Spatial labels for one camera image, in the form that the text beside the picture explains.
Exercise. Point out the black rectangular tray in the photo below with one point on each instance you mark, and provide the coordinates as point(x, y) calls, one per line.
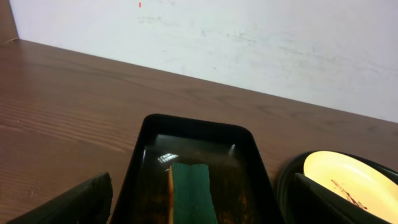
point(240, 187)

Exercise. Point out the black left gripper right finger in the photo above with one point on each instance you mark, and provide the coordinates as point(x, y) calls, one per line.
point(314, 204)

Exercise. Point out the orange green scrub sponge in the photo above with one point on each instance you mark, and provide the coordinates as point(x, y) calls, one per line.
point(190, 199)

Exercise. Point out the round black tray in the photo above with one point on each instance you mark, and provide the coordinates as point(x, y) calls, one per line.
point(285, 186)

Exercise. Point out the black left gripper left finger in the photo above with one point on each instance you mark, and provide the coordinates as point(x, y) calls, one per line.
point(88, 202)

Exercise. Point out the yellow plate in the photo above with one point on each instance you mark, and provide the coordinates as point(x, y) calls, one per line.
point(355, 181)

